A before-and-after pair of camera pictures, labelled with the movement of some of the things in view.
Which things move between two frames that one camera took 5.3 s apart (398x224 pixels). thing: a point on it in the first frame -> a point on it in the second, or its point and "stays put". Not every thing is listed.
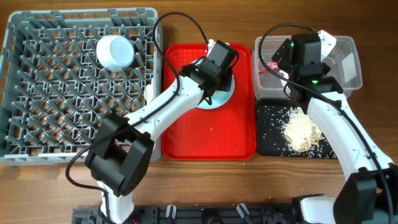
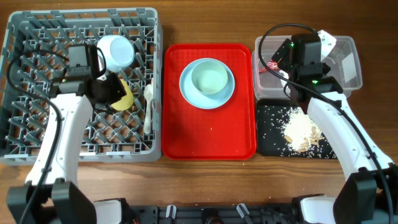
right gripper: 283,63 stays put
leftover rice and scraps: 300,132 stays put
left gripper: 226,84 -> 119,90
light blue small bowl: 115,53 stays put
